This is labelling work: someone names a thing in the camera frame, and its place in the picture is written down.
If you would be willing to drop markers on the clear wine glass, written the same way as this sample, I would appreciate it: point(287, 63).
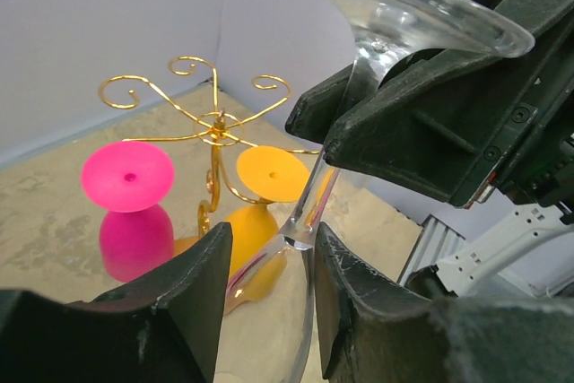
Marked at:
point(270, 300)

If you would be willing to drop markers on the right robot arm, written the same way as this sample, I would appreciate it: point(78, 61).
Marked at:
point(493, 253)

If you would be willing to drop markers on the pink plastic wine glass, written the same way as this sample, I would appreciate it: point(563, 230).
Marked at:
point(129, 180)

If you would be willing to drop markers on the gold wire glass rack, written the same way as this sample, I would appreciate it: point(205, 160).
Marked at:
point(216, 123)

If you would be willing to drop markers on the yellow plastic wine glass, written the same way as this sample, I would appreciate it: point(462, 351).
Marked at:
point(276, 177)

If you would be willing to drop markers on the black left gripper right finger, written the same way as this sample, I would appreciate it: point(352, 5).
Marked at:
point(372, 330)

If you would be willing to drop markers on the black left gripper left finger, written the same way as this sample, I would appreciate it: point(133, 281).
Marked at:
point(162, 327)

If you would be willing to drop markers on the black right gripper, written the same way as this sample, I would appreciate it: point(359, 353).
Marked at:
point(454, 129)

